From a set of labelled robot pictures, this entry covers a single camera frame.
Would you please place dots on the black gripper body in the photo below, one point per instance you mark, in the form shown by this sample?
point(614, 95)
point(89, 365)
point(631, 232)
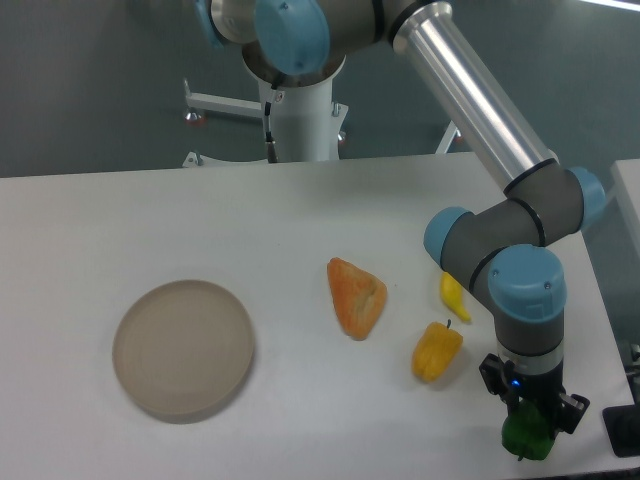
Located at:
point(538, 380)

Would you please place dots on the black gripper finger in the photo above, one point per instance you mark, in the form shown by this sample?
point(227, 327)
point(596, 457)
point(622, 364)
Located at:
point(500, 380)
point(568, 412)

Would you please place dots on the green bell pepper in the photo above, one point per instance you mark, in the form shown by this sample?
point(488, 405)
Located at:
point(525, 433)

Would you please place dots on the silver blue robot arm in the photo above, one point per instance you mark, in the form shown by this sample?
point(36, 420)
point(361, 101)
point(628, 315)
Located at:
point(500, 256)

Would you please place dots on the yellow bell pepper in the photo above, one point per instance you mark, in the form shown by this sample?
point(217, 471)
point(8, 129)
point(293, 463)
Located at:
point(435, 351)

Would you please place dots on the small yellow chili pepper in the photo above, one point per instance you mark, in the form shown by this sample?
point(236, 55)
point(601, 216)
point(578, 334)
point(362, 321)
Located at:
point(451, 294)

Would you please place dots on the orange pepper slice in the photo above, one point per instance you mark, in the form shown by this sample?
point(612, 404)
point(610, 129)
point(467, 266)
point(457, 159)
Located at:
point(358, 297)

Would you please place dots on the black device at right edge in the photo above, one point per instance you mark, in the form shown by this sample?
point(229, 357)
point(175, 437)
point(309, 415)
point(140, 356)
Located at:
point(622, 426)

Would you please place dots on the beige round plate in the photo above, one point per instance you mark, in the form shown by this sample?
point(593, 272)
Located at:
point(183, 350)

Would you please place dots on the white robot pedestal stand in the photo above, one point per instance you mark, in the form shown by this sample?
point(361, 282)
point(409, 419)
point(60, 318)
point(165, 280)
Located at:
point(366, 105)

